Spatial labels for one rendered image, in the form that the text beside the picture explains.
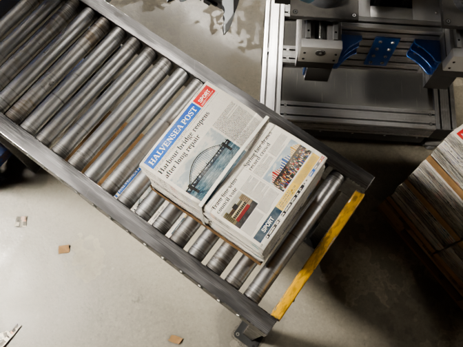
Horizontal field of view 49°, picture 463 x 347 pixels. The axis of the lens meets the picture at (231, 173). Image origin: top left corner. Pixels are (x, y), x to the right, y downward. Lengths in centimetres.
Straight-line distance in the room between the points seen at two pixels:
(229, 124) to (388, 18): 83
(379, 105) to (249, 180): 120
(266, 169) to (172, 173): 23
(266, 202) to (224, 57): 148
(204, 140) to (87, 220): 118
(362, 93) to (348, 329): 101
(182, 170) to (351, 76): 129
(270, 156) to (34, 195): 144
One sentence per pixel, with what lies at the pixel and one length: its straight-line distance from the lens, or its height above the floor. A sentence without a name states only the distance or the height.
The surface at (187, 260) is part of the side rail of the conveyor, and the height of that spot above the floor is 80.
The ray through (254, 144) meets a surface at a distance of 126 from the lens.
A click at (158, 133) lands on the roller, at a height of 80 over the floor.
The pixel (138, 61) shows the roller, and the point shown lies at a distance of 166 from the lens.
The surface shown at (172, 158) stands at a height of 103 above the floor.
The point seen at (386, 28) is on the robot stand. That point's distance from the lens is 187.
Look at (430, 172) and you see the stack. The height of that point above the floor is 58.
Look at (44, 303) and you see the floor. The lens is 233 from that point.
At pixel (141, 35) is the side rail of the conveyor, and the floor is 80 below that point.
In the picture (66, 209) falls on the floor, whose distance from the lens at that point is 238.
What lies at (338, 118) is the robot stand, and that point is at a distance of 224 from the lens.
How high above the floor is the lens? 219
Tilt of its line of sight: 70 degrees down
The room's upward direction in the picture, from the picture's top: 1 degrees clockwise
